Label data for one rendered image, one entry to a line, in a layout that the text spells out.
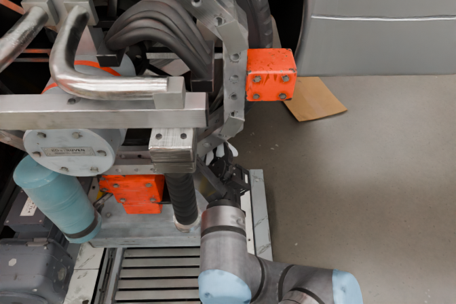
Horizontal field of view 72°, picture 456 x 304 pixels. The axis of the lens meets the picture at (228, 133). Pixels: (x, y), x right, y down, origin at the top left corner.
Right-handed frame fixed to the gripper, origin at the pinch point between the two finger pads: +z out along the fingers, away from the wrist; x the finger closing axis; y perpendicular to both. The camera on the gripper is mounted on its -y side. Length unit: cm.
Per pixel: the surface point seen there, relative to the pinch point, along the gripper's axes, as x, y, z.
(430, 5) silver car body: 51, 10, 9
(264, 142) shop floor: -29, 61, 52
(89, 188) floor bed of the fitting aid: -78, 1, 21
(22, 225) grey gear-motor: -53, -22, -12
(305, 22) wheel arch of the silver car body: 31.1, -4.3, 8.7
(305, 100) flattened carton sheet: -10, 79, 81
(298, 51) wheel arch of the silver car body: 25.9, 0.5, 9.2
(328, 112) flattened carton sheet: -3, 86, 71
